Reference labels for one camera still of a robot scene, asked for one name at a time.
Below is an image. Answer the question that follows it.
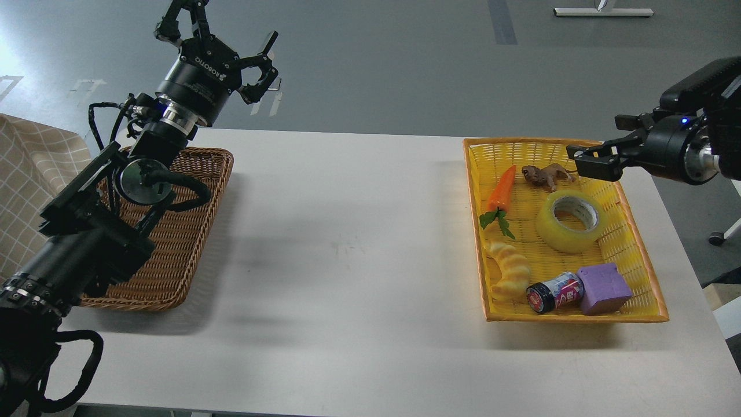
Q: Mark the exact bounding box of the yellow tape roll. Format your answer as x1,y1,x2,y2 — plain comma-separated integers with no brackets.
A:
535,190,608,254

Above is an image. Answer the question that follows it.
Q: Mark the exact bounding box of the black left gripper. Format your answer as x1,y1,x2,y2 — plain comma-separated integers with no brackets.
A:
154,0,279,127

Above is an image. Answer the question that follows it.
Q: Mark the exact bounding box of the yellow toy croissant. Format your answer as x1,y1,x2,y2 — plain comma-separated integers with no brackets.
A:
485,241,531,301

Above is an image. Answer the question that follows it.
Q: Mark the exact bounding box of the orange toy carrot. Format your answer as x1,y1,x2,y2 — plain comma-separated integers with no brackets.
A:
478,164,517,240

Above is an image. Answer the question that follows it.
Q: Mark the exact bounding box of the white stand base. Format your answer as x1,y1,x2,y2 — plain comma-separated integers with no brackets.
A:
553,1,655,18

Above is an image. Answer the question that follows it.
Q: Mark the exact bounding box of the beige checkered cloth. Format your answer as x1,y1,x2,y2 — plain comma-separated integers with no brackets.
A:
1,114,90,281

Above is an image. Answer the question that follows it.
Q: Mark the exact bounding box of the purple foam block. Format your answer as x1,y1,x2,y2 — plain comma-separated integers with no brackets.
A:
576,263,633,315

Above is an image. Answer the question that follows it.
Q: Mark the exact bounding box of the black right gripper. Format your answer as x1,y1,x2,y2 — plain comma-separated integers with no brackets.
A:
567,110,710,185

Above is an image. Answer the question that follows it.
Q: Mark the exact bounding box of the small drink can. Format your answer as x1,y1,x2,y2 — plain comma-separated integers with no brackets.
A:
526,272,585,314

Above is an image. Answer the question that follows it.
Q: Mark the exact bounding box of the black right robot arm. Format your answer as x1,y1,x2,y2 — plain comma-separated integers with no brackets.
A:
567,56,740,185

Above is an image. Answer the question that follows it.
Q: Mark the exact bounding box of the brown toy lion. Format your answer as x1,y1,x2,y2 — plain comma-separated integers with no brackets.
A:
520,163,577,193

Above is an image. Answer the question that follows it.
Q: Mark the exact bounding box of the brown wicker basket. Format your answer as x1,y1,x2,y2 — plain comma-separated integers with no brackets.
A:
81,147,234,312

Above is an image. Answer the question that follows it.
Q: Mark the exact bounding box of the yellow plastic basket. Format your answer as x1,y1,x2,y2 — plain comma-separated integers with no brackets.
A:
463,137,669,324

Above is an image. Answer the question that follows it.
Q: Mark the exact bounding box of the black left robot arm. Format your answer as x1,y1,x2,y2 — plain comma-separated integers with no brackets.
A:
2,1,278,416

